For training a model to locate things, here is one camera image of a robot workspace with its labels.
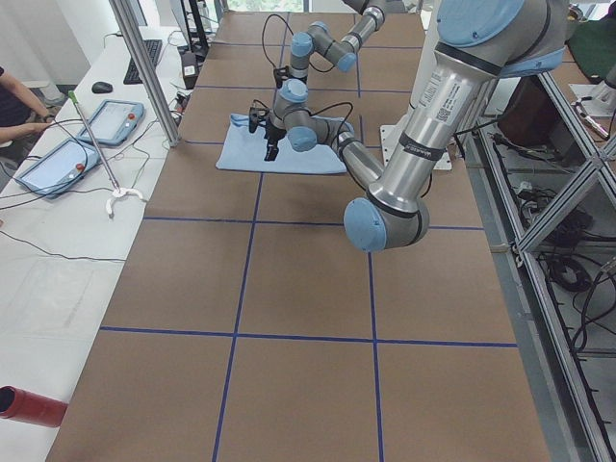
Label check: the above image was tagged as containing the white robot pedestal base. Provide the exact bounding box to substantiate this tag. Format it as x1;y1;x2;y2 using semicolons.
379;0;487;171

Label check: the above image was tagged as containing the seated person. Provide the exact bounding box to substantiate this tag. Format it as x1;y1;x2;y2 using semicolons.
1;67;53;144

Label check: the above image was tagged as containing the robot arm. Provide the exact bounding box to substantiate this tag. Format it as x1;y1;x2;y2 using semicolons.
285;0;406;82
265;1;568;252

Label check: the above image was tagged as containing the black power adapter box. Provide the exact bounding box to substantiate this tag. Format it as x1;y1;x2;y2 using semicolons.
180;51;199;90

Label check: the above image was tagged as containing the blue teach pendant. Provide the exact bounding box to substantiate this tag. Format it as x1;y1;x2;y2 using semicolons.
88;99;145;147
15;140;100;197

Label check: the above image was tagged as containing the black keyboard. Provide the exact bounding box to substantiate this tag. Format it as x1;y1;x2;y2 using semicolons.
122;38;164;86

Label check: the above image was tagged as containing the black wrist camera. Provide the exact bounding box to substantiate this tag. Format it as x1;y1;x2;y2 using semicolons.
272;65;293;90
248;99;270;134

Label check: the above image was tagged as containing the reacher grabber stick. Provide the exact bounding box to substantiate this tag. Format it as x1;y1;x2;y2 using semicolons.
68;90;145;219

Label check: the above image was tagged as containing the light blue t-shirt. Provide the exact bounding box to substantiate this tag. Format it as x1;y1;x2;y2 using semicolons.
216;113;347;175

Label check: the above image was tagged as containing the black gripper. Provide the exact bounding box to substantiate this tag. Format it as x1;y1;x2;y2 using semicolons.
264;118;287;162

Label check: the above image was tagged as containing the black computer mouse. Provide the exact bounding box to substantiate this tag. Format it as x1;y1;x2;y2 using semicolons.
91;81;114;94

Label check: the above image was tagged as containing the blue teach pendant far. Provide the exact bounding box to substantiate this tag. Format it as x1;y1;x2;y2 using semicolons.
88;99;145;147

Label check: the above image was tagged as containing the red cylinder bottle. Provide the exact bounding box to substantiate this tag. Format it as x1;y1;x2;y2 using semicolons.
1;386;67;427

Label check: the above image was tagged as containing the aluminium frame post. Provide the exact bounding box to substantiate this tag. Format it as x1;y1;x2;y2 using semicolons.
109;0;180;147

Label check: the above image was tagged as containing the blue teach pendant near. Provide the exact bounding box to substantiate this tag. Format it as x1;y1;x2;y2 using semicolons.
15;140;100;197

